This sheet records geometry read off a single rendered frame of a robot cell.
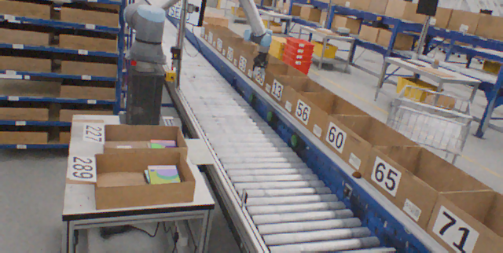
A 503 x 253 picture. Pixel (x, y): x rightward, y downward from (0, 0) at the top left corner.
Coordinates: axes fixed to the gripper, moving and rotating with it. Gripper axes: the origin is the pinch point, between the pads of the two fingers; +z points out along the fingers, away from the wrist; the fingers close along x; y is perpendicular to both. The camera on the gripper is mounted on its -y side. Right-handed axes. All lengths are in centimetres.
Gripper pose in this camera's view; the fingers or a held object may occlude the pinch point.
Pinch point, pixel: (257, 76)
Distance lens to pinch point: 298.9
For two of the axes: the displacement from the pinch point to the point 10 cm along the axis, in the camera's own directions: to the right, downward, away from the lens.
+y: 3.3, 3.6, -8.7
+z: -1.6, 9.3, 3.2
